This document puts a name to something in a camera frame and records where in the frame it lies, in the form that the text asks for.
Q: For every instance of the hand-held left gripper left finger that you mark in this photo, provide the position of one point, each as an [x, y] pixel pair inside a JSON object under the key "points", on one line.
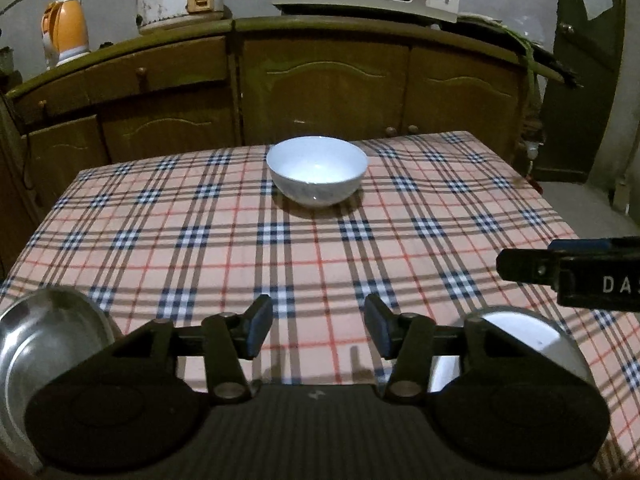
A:
{"points": [[259, 322]]}

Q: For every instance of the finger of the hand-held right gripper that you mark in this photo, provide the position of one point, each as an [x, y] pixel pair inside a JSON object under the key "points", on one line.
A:
{"points": [[530, 266], [585, 245]]}

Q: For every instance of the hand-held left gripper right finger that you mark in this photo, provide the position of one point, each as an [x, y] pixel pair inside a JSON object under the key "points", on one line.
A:
{"points": [[377, 325]]}

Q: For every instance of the small steel bowl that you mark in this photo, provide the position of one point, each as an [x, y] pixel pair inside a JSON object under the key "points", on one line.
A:
{"points": [[575, 355]]}

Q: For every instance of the bluish white bowl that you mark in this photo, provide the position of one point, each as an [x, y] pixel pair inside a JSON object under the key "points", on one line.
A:
{"points": [[317, 170]]}

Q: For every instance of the stainless steel bowl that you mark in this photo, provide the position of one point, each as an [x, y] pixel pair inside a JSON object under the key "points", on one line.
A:
{"points": [[50, 330]]}

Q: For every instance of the plaid tablecloth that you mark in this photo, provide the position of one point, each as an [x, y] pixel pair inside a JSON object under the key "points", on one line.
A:
{"points": [[200, 240]]}

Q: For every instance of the white pipe fitting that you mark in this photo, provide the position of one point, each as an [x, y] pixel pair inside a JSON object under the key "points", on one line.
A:
{"points": [[531, 150]]}

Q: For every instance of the green door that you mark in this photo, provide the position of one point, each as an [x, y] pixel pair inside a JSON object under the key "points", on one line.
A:
{"points": [[575, 110]]}

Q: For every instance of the wooden kitchen cabinet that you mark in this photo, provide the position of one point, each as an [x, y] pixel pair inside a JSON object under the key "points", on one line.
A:
{"points": [[325, 85]]}

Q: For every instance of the orange electric kettle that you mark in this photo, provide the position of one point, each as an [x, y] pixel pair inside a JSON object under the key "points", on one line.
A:
{"points": [[70, 30]]}

